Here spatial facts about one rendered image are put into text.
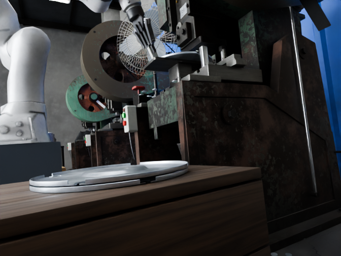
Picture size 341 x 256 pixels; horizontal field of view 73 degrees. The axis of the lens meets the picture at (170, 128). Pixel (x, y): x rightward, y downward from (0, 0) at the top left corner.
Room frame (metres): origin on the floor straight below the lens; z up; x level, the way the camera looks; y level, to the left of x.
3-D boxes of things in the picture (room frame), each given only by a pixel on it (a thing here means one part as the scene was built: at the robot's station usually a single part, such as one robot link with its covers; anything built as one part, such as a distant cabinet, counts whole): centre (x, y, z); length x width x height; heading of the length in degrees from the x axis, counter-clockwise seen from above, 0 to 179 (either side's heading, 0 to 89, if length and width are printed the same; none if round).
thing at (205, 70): (1.14, -0.19, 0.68); 0.45 x 0.30 x 0.06; 28
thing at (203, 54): (0.93, -0.16, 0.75); 0.03 x 0.03 x 0.10; 28
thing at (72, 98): (4.38, 1.18, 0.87); 1.53 x 0.99 x 1.74; 121
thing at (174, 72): (1.06, -0.04, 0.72); 0.25 x 0.14 x 0.14; 118
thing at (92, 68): (2.84, 0.29, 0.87); 1.53 x 0.99 x 1.74; 116
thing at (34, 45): (0.78, 0.47, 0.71); 0.18 x 0.11 x 0.25; 50
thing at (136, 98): (1.31, 0.16, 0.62); 0.10 x 0.06 x 0.20; 28
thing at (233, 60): (0.99, -0.27, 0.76); 0.17 x 0.06 x 0.10; 28
